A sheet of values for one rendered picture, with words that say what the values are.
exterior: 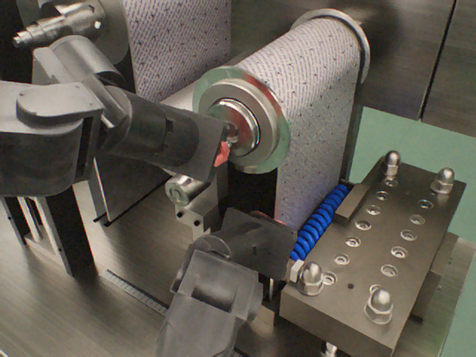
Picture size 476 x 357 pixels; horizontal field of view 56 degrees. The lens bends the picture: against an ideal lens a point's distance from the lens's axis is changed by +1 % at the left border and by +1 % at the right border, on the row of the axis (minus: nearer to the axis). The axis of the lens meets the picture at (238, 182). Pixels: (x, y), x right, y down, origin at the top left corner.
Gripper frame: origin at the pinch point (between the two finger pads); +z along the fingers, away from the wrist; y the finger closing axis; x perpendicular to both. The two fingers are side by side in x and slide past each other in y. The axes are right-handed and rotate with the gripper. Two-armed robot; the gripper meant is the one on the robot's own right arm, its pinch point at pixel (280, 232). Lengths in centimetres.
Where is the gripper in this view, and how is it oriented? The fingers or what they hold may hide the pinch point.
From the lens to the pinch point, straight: 67.2
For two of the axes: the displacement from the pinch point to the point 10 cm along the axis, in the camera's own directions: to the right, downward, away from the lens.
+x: 2.8, -9.3, -2.2
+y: 8.3, 3.5, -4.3
